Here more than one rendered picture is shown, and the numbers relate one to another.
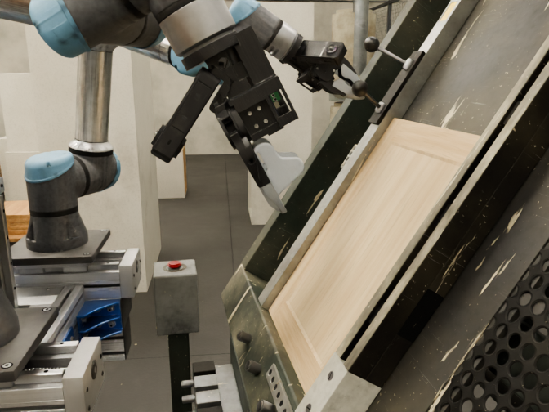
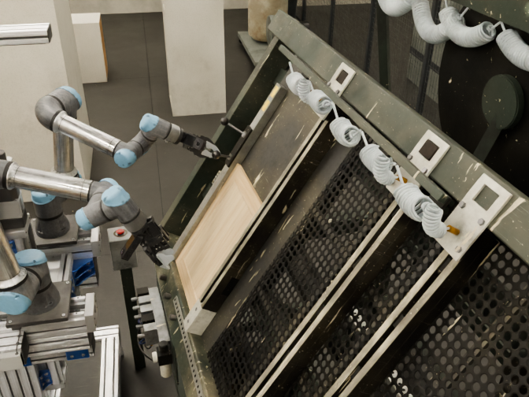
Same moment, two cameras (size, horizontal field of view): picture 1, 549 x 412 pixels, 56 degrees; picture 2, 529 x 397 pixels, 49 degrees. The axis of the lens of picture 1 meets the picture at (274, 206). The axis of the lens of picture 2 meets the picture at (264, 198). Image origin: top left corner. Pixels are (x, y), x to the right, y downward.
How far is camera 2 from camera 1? 1.50 m
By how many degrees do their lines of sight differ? 18
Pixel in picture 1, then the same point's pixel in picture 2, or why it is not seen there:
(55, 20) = (86, 225)
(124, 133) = (55, 72)
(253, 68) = (153, 232)
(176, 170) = (95, 55)
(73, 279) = (66, 250)
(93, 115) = (65, 158)
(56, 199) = (52, 211)
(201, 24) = (135, 227)
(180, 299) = not seen: hidden behind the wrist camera
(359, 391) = (207, 314)
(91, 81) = (62, 142)
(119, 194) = not seen: hidden behind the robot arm
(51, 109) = not seen: outside the picture
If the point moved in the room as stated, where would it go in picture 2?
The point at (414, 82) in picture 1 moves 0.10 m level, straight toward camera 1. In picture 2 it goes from (247, 145) to (242, 156)
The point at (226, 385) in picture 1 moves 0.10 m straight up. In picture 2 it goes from (155, 299) to (153, 283)
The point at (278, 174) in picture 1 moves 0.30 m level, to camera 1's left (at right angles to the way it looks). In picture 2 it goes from (165, 260) to (75, 265)
